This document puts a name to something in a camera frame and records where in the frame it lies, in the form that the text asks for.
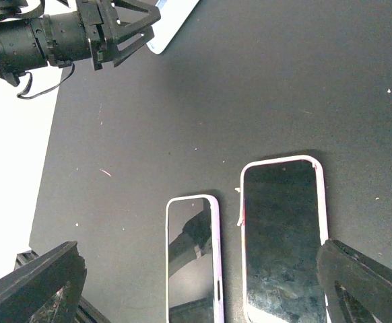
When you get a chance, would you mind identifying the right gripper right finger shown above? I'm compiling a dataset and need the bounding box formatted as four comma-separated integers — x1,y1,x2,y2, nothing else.
317,240,392,322

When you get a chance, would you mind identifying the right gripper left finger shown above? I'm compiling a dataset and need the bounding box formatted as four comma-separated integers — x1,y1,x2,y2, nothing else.
0,241,87,322

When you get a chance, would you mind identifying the lilac phone case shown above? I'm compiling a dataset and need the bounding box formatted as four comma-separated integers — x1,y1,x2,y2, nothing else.
165,194,225,322

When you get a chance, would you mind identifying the black phone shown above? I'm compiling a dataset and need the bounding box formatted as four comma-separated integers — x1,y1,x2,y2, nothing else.
167,198,215,322

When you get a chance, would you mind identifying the pink phone case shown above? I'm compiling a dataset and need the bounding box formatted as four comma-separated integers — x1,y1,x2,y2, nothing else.
239,154,330,323

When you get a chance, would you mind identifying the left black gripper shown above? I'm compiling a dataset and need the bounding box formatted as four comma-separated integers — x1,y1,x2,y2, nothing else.
76,1,161,71

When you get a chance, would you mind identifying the light blue phone case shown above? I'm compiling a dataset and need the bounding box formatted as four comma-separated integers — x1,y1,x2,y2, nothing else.
147,0,199,55

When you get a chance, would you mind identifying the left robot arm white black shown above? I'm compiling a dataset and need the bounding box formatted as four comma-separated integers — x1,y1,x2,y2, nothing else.
0,1,161,87

